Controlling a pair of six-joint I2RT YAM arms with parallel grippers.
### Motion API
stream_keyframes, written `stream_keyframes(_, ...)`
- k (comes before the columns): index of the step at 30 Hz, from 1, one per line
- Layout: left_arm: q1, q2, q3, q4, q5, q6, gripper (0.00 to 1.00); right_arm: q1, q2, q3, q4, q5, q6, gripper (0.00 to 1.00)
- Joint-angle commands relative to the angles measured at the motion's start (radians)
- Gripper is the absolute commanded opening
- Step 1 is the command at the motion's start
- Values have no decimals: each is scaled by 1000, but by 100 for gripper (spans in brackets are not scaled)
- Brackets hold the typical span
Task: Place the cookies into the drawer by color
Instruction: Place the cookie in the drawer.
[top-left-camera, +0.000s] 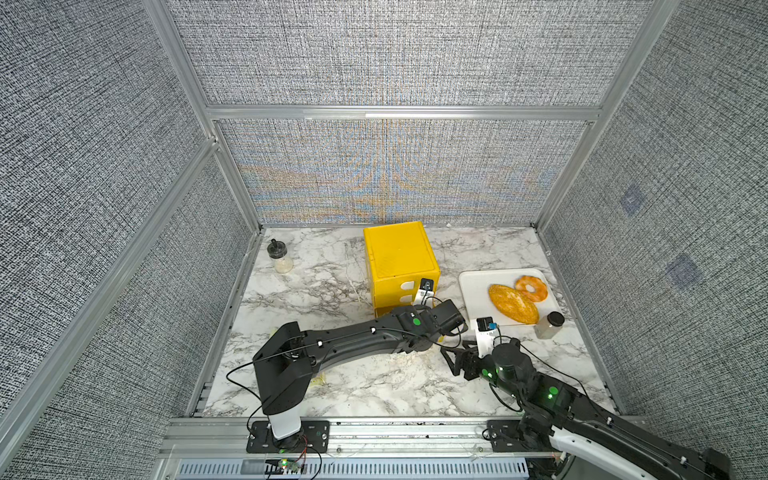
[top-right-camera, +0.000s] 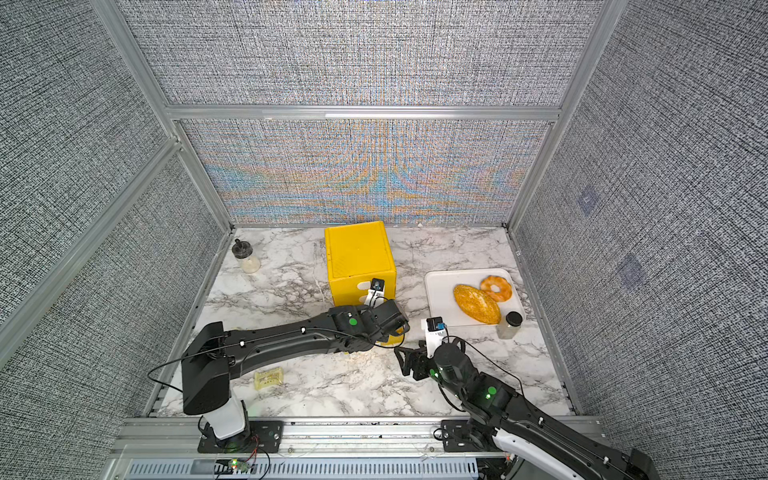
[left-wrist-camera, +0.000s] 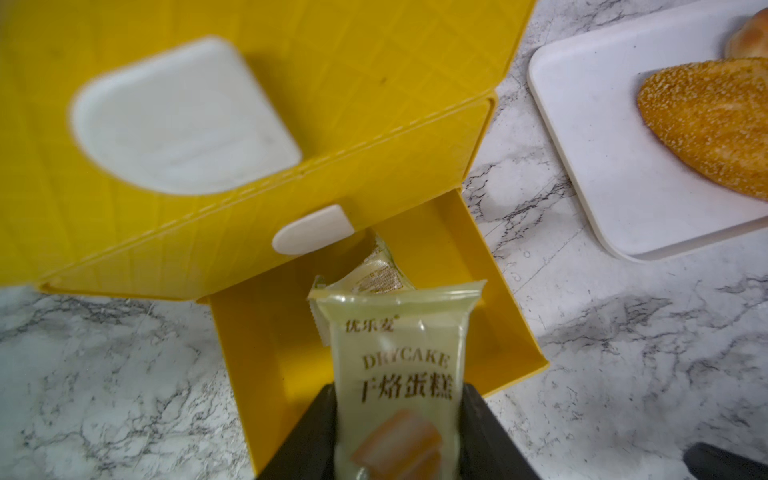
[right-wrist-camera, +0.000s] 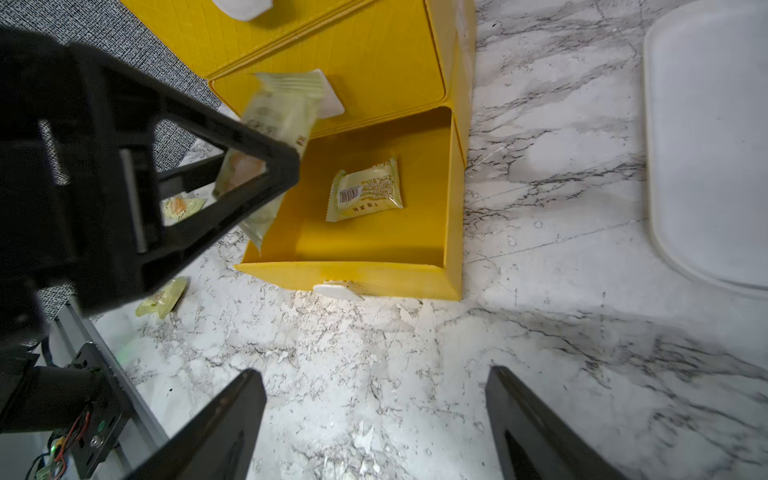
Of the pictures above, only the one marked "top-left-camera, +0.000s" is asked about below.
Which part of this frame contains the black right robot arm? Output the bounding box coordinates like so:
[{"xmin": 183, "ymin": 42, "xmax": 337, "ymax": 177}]
[{"xmin": 441, "ymin": 338, "xmax": 733, "ymax": 479}]

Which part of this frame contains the yellow plastic drawer cabinet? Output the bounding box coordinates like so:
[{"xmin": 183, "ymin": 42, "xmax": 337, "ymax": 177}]
[{"xmin": 363, "ymin": 221, "xmax": 441, "ymax": 316}]

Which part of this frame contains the glass jar black lid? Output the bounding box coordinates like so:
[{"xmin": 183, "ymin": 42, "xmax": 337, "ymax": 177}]
[
  {"xmin": 267, "ymin": 239, "xmax": 293, "ymax": 274},
  {"xmin": 534, "ymin": 311, "xmax": 565, "ymax": 340}
]

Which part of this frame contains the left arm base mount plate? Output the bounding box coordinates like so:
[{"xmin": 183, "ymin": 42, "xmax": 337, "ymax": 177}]
[{"xmin": 245, "ymin": 420, "xmax": 330, "ymax": 454}]

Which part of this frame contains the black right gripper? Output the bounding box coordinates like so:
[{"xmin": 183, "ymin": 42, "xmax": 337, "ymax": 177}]
[{"xmin": 439, "ymin": 339, "xmax": 524, "ymax": 405}]

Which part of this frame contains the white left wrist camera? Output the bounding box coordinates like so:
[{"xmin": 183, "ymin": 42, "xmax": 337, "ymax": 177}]
[{"xmin": 413, "ymin": 278, "xmax": 435, "ymax": 306}]

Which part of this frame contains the crumb-coated oval bread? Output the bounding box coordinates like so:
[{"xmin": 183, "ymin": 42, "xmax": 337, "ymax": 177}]
[{"xmin": 488, "ymin": 284, "xmax": 540, "ymax": 325}]

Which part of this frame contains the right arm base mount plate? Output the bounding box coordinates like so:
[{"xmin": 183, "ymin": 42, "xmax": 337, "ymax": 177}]
[{"xmin": 483, "ymin": 419, "xmax": 554, "ymax": 453}]

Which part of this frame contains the white slotted cable duct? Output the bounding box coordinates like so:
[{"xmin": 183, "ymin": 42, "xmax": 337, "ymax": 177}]
[{"xmin": 175, "ymin": 457, "xmax": 532, "ymax": 479}]

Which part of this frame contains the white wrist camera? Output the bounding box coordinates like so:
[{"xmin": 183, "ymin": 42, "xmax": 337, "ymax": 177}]
[
  {"xmin": 413, "ymin": 278, "xmax": 435, "ymax": 306},
  {"xmin": 472, "ymin": 316, "xmax": 499, "ymax": 358}
]

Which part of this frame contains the glass jar black lid left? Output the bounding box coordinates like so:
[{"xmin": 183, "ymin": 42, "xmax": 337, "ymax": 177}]
[{"xmin": 267, "ymin": 239, "xmax": 293, "ymax": 274}]

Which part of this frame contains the aluminium front rail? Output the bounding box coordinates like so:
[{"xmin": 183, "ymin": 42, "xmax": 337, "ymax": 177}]
[{"xmin": 158, "ymin": 416, "xmax": 601, "ymax": 460}]

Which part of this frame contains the aluminium enclosure frame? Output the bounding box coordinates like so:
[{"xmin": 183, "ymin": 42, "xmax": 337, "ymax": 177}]
[{"xmin": 1, "ymin": 1, "xmax": 675, "ymax": 449}]

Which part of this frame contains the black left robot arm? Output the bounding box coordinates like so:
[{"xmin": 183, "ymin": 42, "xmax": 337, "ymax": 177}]
[{"xmin": 252, "ymin": 301, "xmax": 465, "ymax": 440}]

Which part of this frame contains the white plastic tray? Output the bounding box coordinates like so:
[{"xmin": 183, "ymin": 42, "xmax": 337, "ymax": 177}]
[{"xmin": 458, "ymin": 268, "xmax": 564, "ymax": 326}]

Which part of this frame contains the glazed twisted ring bread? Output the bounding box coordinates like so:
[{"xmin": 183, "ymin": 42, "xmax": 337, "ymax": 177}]
[{"xmin": 515, "ymin": 275, "xmax": 549, "ymax": 303}]

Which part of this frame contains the glass jar black lid right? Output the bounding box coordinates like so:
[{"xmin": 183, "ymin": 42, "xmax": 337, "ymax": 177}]
[{"xmin": 534, "ymin": 311, "xmax": 565, "ymax": 340}]

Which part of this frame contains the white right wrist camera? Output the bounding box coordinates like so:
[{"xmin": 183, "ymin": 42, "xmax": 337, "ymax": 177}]
[{"xmin": 472, "ymin": 316, "xmax": 499, "ymax": 358}]

